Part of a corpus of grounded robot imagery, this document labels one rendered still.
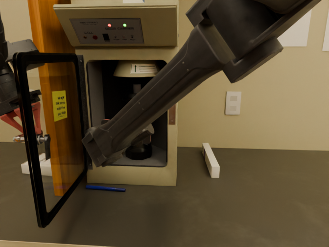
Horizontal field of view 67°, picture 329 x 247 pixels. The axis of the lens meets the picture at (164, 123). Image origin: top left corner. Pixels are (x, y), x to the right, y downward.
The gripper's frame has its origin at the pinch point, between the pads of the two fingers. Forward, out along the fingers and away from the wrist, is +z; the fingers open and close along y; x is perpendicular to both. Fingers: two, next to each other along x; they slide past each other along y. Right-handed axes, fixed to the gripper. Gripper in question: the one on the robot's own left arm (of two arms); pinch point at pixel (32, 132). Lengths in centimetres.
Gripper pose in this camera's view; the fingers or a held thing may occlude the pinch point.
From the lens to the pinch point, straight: 70.3
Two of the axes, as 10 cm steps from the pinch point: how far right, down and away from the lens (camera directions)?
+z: 3.8, 9.0, 2.2
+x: -1.1, 2.9, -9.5
